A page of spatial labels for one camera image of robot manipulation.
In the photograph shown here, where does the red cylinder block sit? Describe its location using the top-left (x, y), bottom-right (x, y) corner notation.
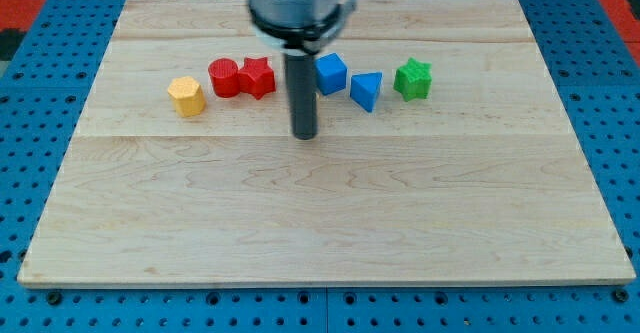
top-left (208, 58), bottom-right (240, 98)

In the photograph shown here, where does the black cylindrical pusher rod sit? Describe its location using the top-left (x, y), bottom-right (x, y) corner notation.
top-left (284, 54), bottom-right (318, 140)

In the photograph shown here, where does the wooden board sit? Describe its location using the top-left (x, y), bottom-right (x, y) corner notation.
top-left (18, 0), bottom-right (635, 289)

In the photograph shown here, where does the blue triangle block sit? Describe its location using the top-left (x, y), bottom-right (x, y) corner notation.
top-left (349, 72), bottom-right (383, 113)

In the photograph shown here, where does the yellow hexagon block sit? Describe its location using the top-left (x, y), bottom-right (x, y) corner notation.
top-left (167, 76), bottom-right (206, 117)

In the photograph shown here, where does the blue cube block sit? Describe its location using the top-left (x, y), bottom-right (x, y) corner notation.
top-left (315, 53), bottom-right (348, 96)

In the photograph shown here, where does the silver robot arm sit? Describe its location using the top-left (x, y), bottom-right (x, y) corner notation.
top-left (247, 0), bottom-right (357, 140)

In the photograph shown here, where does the red star block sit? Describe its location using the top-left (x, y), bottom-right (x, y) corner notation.
top-left (238, 57), bottom-right (276, 100)

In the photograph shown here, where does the green star block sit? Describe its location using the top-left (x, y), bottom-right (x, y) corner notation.
top-left (393, 57), bottom-right (432, 102)

